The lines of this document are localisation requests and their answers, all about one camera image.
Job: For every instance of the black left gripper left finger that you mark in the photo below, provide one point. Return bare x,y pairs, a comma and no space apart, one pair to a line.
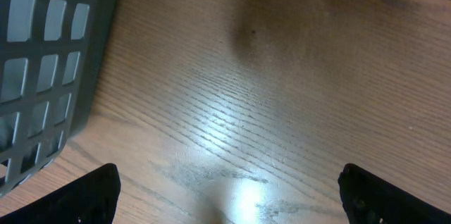
90,199

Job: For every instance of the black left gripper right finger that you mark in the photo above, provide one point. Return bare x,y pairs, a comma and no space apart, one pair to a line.
366,198

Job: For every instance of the dark grey plastic mesh basket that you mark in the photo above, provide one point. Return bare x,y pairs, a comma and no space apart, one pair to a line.
51,53

